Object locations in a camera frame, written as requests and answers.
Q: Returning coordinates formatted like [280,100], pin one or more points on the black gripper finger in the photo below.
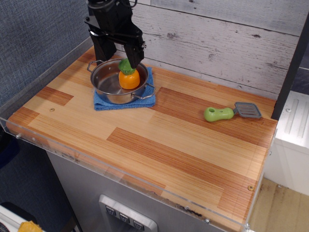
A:
[104,48]
[134,53]

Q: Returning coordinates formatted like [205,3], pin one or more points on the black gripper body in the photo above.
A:
[112,20]

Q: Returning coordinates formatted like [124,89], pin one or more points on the orange toy carrot green top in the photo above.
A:
[129,78]

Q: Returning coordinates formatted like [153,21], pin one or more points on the stainless steel pot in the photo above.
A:
[104,78]

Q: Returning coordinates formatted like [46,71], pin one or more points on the blue folded cloth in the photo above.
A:
[101,105]

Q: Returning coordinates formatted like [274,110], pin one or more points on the grey toy fridge cabinet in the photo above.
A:
[83,185]

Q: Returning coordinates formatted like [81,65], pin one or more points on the silver toy dispenser panel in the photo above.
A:
[121,218]

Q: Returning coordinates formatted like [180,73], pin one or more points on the clear acrylic table guard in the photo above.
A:
[214,165]

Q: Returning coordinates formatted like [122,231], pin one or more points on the white ribbed side cabinet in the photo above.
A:
[288,160]

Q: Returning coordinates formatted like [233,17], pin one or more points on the yellow object bottom left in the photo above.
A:
[29,226]

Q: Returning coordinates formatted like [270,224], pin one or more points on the green handled grey spatula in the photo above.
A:
[243,109]

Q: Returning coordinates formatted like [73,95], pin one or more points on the black right vertical post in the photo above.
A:
[292,71]

